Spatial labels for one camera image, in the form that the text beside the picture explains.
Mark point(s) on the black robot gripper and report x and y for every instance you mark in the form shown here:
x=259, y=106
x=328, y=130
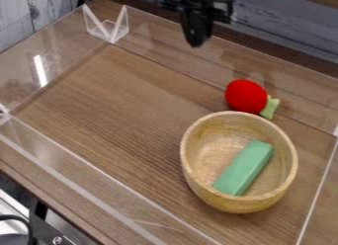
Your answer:
x=212, y=10

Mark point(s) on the red plush strawberry toy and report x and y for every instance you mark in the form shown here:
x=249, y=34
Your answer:
x=247, y=97

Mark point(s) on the wooden bowl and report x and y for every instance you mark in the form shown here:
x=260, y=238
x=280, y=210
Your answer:
x=211, y=142

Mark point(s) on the green rectangular block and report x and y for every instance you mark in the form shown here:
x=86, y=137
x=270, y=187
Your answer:
x=244, y=168

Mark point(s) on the clear acrylic corner bracket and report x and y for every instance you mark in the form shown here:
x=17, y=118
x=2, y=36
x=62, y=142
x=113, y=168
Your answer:
x=107, y=30

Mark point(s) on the clear acrylic tray enclosure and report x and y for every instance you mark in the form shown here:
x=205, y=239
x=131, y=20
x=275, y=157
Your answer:
x=93, y=113

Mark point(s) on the black table leg bracket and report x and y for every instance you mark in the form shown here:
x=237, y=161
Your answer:
x=44, y=233

